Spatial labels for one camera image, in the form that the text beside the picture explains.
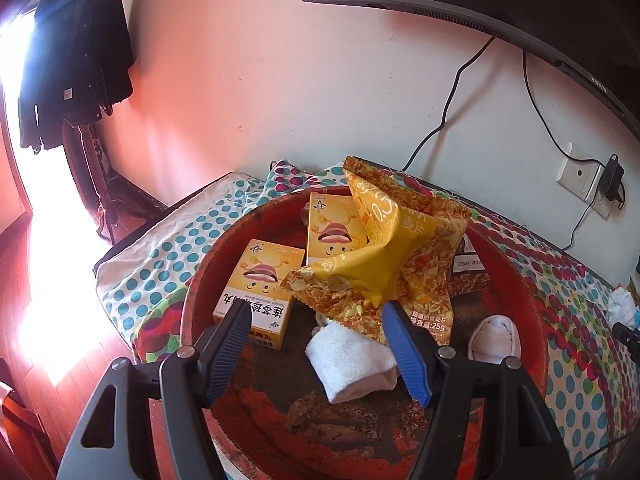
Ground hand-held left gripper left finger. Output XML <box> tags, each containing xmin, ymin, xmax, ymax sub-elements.
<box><xmin>55</xmin><ymin>302</ymin><xmax>252</xmax><ymax>480</ymax></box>

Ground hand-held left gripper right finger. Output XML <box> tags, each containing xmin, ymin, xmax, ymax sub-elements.
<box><xmin>382</xmin><ymin>301</ymin><xmax>578</xmax><ymax>480</ymax></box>

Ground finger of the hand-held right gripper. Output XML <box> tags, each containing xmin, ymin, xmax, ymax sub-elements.
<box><xmin>612</xmin><ymin>324</ymin><xmax>640</xmax><ymax>356</ymax></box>

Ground small white sock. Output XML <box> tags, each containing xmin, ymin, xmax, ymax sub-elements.
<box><xmin>606</xmin><ymin>285</ymin><xmax>640</xmax><ymax>332</ymax></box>

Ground yellow cartoon box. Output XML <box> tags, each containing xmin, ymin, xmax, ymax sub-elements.
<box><xmin>306</xmin><ymin>191</ymin><xmax>370</xmax><ymax>266</ymax></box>
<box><xmin>212</xmin><ymin>240</ymin><xmax>307</xmax><ymax>351</ymax></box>

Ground cream white sock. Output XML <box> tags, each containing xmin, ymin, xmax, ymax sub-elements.
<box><xmin>467</xmin><ymin>314</ymin><xmax>522</xmax><ymax>366</ymax></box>

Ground brown snack packet with barcode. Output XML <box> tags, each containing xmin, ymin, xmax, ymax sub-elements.
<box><xmin>447</xmin><ymin>234</ymin><xmax>493</xmax><ymax>297</ymax></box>

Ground yellow snack packet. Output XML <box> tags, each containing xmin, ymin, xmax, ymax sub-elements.
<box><xmin>281</xmin><ymin>156</ymin><xmax>471</xmax><ymax>345</ymax></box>

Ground red round tray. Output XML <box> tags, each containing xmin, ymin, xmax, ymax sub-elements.
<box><xmin>182</xmin><ymin>187</ymin><xmax>551</xmax><ymax>480</ymax></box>

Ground colourful dotted tablecloth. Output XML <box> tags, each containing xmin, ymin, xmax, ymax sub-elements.
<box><xmin>95</xmin><ymin>160</ymin><xmax>640</xmax><ymax>466</ymax></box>

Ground black power adapter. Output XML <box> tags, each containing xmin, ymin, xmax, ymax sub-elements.
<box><xmin>600</xmin><ymin>155</ymin><xmax>626</xmax><ymax>206</ymax></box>

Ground dark wooden stand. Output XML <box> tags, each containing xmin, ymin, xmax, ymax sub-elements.
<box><xmin>60</xmin><ymin>120</ymin><xmax>168</xmax><ymax>243</ymax></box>

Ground dark hanging clothes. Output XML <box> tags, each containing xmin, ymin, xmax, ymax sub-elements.
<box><xmin>17</xmin><ymin>0</ymin><xmax>137</xmax><ymax>151</ymax></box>

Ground black adapter cable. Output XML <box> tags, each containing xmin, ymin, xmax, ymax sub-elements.
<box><xmin>560</xmin><ymin>200</ymin><xmax>598</xmax><ymax>253</ymax></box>

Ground white wall socket plate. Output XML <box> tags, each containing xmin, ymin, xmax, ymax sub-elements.
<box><xmin>556</xmin><ymin>142</ymin><xmax>618</xmax><ymax>219</ymax></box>

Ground thin black plug cable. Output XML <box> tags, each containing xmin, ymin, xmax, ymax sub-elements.
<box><xmin>522</xmin><ymin>50</ymin><xmax>608</xmax><ymax>163</ymax></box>

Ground black monitor cable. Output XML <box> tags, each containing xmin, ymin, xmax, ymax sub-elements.
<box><xmin>400</xmin><ymin>35</ymin><xmax>496</xmax><ymax>173</ymax></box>

